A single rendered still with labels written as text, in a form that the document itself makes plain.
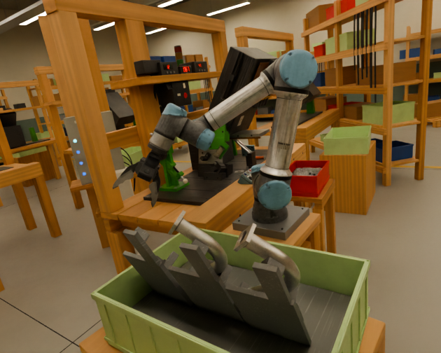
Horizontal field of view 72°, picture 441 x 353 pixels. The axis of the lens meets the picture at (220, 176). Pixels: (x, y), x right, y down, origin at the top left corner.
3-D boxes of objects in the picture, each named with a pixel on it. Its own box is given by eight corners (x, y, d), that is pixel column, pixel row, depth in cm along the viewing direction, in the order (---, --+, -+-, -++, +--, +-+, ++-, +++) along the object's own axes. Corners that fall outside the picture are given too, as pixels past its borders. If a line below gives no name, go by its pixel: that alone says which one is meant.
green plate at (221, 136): (231, 149, 192) (231, 115, 190) (224, 149, 185) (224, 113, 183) (215, 149, 198) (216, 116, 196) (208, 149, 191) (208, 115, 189)
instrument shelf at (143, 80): (226, 75, 233) (225, 70, 232) (143, 84, 161) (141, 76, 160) (199, 80, 246) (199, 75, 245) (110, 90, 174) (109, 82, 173)
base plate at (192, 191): (281, 151, 241) (281, 148, 240) (204, 206, 152) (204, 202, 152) (234, 152, 263) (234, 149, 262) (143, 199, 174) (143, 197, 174)
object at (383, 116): (382, 187, 369) (385, -41, 302) (305, 151, 589) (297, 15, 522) (423, 179, 374) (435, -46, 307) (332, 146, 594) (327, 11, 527)
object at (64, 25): (239, 146, 281) (225, 32, 253) (111, 213, 161) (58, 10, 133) (231, 146, 286) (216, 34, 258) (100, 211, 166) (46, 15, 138)
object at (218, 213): (306, 160, 253) (305, 142, 249) (211, 254, 133) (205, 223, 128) (290, 160, 261) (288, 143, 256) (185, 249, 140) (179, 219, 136)
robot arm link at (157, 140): (173, 141, 102) (150, 129, 101) (167, 153, 103) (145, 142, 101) (174, 140, 110) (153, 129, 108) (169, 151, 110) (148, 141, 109)
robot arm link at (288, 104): (281, 200, 122) (309, 54, 107) (290, 216, 107) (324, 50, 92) (251, 197, 121) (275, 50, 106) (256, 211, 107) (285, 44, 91)
